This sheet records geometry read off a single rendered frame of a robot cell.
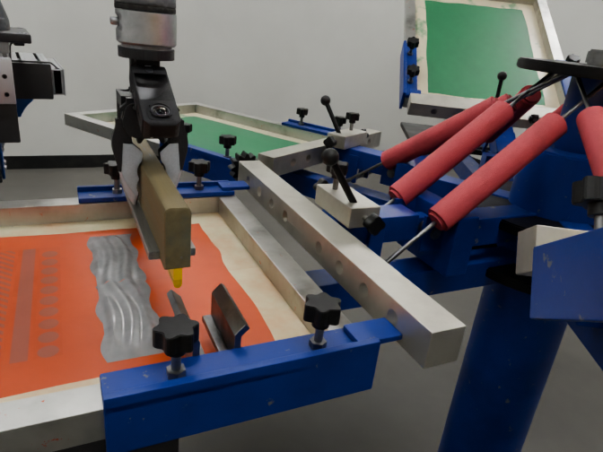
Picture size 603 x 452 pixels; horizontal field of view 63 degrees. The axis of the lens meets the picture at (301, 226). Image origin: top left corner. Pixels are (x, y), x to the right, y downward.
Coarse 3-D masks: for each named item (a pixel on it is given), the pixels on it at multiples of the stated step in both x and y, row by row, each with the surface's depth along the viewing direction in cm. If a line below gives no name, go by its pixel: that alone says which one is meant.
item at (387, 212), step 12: (396, 204) 92; (384, 216) 86; (396, 216) 87; (408, 216) 88; (360, 228) 84; (396, 228) 87; (408, 228) 89; (360, 240) 85; (384, 240) 87; (396, 240) 89
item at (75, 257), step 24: (0, 240) 81; (24, 240) 82; (48, 240) 83; (72, 240) 84; (192, 240) 89; (72, 264) 77; (144, 264) 79; (192, 264) 81; (216, 264) 82; (72, 288) 70
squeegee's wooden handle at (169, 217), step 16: (144, 144) 76; (144, 160) 68; (144, 176) 64; (160, 176) 63; (144, 192) 65; (160, 192) 57; (176, 192) 58; (144, 208) 66; (160, 208) 55; (176, 208) 53; (160, 224) 56; (176, 224) 54; (160, 240) 57; (176, 240) 55; (160, 256) 58; (176, 256) 55
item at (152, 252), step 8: (128, 200) 72; (136, 208) 69; (136, 216) 66; (144, 216) 66; (136, 224) 65; (144, 224) 64; (144, 232) 62; (144, 240) 60; (152, 240) 60; (144, 248) 59; (152, 248) 58; (192, 248) 59; (152, 256) 57
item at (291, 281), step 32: (0, 224) 86; (32, 224) 88; (256, 224) 90; (256, 256) 83; (288, 256) 79; (288, 288) 72; (96, 384) 48; (0, 416) 43; (32, 416) 44; (64, 416) 44; (96, 416) 45; (0, 448) 43; (32, 448) 44; (64, 448) 45
